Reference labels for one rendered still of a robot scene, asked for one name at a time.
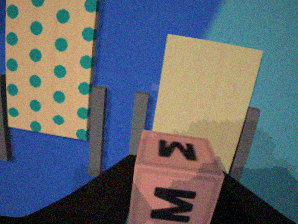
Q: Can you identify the pink cube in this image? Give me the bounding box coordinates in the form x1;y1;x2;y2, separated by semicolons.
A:
128;129;225;224

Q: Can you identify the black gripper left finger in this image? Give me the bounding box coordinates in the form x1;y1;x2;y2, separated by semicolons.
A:
0;155;136;224

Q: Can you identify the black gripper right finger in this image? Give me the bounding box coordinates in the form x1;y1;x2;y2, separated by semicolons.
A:
210;171;295;224

